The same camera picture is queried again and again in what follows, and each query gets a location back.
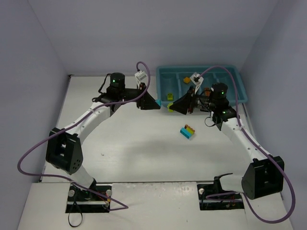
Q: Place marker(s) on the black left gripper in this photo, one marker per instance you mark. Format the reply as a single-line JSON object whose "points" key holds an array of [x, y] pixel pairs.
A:
{"points": [[141, 99]]}

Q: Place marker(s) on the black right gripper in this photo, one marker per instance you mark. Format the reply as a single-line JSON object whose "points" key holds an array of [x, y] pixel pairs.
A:
{"points": [[190, 102]]}

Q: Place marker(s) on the light blue small lego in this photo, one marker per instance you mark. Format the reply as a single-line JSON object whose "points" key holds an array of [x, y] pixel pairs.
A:
{"points": [[158, 102]]}

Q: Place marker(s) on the lime green sloped lego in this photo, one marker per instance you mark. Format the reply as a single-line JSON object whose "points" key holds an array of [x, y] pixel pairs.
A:
{"points": [[170, 97]]}

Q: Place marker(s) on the brown lego brick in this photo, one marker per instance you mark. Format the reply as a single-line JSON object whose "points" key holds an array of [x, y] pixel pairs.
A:
{"points": [[207, 91]]}

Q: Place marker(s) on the light blue long lego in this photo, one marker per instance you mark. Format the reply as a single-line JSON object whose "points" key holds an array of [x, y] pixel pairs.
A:
{"points": [[185, 133]]}

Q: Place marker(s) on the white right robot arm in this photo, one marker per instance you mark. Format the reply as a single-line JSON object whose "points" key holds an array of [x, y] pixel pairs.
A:
{"points": [[263, 175]]}

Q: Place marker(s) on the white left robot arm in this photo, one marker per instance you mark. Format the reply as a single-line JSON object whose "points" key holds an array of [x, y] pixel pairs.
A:
{"points": [[64, 149]]}

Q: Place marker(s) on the teal divided plastic tray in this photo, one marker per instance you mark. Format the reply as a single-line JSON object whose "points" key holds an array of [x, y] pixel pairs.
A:
{"points": [[170, 80]]}

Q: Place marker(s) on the lime green curved lego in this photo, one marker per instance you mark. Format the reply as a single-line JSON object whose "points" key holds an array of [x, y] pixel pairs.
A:
{"points": [[191, 131]]}

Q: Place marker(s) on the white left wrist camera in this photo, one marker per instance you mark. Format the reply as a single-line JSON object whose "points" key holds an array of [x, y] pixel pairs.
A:
{"points": [[139, 76]]}

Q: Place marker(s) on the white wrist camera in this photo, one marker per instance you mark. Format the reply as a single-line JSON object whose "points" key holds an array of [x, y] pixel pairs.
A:
{"points": [[139, 76], [197, 80]]}

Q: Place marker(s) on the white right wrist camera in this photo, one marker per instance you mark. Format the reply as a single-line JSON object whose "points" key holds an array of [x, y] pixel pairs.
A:
{"points": [[197, 80]]}

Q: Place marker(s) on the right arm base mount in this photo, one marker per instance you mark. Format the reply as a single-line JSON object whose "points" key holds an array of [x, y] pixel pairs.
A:
{"points": [[212, 197]]}

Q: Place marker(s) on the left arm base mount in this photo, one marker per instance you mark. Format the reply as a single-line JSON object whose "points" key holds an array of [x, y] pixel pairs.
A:
{"points": [[83, 201]]}

